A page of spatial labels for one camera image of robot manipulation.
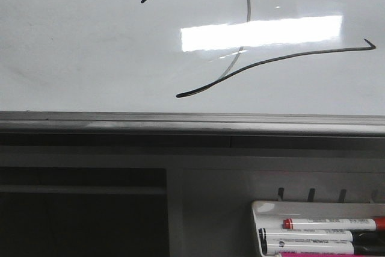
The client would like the white marker tray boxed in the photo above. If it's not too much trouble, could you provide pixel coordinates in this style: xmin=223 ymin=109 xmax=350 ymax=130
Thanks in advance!
xmin=251 ymin=200 xmax=384 ymax=256

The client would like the black-capped white marker upper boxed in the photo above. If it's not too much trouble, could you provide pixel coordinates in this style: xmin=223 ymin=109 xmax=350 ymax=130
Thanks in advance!
xmin=258 ymin=228 xmax=384 ymax=243

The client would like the red-capped white marker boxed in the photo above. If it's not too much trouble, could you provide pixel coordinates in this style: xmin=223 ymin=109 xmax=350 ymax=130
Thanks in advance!
xmin=283 ymin=217 xmax=384 ymax=231

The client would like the black-capped white marker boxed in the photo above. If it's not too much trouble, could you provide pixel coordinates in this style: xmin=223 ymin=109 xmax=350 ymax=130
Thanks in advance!
xmin=260 ymin=239 xmax=385 ymax=255
xmin=258 ymin=228 xmax=384 ymax=243

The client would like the grey whiteboard ledge rail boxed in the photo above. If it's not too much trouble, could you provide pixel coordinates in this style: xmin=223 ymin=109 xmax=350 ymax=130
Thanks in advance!
xmin=1 ymin=111 xmax=384 ymax=147

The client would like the white whiteboard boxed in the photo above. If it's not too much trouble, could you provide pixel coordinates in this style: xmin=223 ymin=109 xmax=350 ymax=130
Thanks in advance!
xmin=1 ymin=0 xmax=384 ymax=116

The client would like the pink marker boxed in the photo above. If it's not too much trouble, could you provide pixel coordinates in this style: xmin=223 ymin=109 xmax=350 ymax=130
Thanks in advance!
xmin=275 ymin=252 xmax=384 ymax=257

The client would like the black-capped white marker lower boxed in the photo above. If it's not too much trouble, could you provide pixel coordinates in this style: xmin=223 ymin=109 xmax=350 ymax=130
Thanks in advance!
xmin=260 ymin=239 xmax=385 ymax=255

